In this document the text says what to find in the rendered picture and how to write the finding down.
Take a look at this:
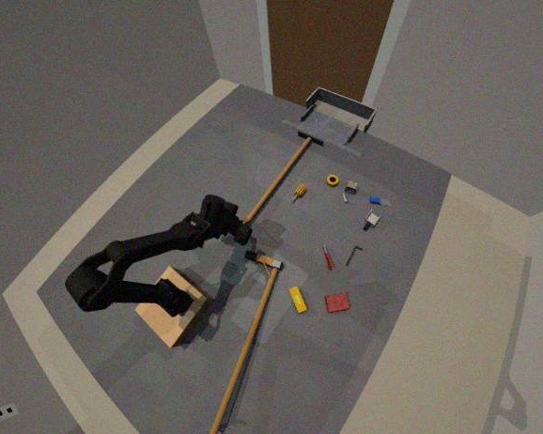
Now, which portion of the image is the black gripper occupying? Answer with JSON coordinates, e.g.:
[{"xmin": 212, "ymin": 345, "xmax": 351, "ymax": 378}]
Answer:
[{"xmin": 216, "ymin": 219, "xmax": 253, "ymax": 246}]

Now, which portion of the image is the yellow ring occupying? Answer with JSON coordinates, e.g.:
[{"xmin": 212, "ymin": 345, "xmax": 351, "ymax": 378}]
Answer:
[{"xmin": 326, "ymin": 175, "xmax": 339, "ymax": 187}]

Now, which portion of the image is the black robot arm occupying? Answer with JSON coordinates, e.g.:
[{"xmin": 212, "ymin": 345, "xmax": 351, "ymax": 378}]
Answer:
[{"xmin": 65, "ymin": 194, "xmax": 239, "ymax": 318}]

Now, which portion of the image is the red flat block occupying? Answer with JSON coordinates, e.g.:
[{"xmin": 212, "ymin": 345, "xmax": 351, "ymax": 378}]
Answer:
[{"xmin": 325, "ymin": 293, "xmax": 350, "ymax": 313}]

